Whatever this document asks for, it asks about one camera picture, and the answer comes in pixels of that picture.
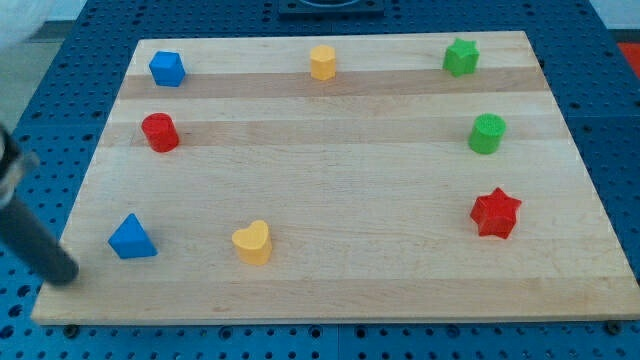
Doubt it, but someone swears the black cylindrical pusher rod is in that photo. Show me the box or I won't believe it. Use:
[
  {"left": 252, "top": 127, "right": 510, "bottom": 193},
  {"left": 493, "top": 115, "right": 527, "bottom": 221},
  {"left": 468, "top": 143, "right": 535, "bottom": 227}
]
[{"left": 1, "top": 195, "right": 79, "bottom": 286}]

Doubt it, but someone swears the silver tool holder clamp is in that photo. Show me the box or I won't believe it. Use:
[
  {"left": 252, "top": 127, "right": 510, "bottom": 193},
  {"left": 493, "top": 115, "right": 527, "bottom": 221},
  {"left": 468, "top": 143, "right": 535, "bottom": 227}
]
[{"left": 1, "top": 125, "right": 39, "bottom": 208}]

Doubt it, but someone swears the blue triangle block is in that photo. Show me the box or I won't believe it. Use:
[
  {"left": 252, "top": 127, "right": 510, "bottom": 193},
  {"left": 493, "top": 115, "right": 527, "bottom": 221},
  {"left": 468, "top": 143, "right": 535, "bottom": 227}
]
[{"left": 108, "top": 213, "right": 157, "bottom": 259}]

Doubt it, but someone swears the wooden board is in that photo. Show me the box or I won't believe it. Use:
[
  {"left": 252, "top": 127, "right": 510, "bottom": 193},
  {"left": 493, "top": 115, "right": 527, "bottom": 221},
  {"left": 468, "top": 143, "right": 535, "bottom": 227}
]
[{"left": 32, "top": 31, "right": 639, "bottom": 325}]

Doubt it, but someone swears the red cylinder block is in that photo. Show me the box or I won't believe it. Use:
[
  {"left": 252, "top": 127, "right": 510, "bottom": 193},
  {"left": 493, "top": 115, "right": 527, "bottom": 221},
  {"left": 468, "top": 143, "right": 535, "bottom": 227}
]
[{"left": 141, "top": 113, "right": 179, "bottom": 153}]

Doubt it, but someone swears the blue cube block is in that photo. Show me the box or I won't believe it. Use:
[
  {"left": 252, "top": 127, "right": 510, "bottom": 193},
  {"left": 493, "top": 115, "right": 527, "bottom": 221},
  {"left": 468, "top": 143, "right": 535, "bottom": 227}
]
[{"left": 149, "top": 51, "right": 186, "bottom": 87}]

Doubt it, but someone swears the yellow heart block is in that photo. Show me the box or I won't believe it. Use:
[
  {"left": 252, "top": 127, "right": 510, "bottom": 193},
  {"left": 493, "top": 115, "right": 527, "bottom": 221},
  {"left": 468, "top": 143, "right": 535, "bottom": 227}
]
[{"left": 232, "top": 220, "right": 273, "bottom": 266}]

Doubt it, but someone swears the yellow hexagon block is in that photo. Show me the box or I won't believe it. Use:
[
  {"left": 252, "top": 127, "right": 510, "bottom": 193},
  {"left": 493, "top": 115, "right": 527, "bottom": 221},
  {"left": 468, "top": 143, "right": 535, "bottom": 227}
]
[{"left": 309, "top": 45, "right": 336, "bottom": 81}]

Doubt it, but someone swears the green star block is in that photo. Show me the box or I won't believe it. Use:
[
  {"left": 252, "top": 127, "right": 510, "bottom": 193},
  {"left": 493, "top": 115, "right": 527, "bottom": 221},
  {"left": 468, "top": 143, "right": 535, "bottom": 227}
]
[{"left": 443, "top": 38, "right": 480, "bottom": 77}]

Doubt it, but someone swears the green cylinder block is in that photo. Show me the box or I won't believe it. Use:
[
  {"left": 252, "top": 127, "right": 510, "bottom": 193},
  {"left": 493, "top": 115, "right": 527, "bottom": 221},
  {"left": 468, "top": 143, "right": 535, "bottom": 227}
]
[{"left": 468, "top": 113, "right": 506, "bottom": 155}]

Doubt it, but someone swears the red star block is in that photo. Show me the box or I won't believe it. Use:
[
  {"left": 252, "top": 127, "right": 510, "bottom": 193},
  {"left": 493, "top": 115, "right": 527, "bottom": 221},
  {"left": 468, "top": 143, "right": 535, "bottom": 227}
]
[{"left": 470, "top": 187, "right": 522, "bottom": 239}]

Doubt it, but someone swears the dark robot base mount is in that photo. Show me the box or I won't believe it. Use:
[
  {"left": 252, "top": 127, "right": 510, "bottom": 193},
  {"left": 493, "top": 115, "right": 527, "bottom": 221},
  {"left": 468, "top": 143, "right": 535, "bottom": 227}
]
[{"left": 276, "top": 0, "right": 385, "bottom": 18}]

